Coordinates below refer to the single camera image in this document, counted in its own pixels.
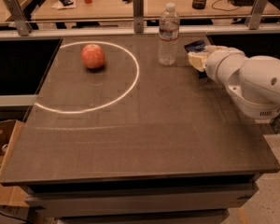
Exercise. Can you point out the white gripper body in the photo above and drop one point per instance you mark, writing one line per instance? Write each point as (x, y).
(215, 62)

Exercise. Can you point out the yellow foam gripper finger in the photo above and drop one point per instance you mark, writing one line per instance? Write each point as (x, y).
(198, 60)
(212, 48)

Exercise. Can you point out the blue rxbar blueberry wrapper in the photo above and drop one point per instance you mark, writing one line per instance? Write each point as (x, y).
(196, 46)

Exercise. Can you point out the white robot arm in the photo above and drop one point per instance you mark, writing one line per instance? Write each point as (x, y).
(252, 83)

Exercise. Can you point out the clear plastic water bottle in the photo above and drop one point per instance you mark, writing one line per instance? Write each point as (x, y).
(168, 35)

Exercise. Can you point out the black mesh pen cup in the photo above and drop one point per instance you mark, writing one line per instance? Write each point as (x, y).
(199, 4)

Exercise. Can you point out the red apple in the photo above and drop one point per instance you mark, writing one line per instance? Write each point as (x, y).
(93, 56)

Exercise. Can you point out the white drawer cabinet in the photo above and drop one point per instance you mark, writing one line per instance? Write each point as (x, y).
(141, 195)

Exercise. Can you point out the right metal bracket post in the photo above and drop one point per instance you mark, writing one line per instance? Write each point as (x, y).
(252, 22)

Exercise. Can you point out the metal bracket post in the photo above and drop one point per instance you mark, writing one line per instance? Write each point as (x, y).
(138, 16)
(23, 26)
(252, 22)

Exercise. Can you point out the middle metal bracket post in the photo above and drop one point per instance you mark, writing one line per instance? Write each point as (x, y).
(138, 16)

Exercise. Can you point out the left metal bracket post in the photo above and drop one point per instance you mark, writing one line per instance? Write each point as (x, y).
(23, 26)

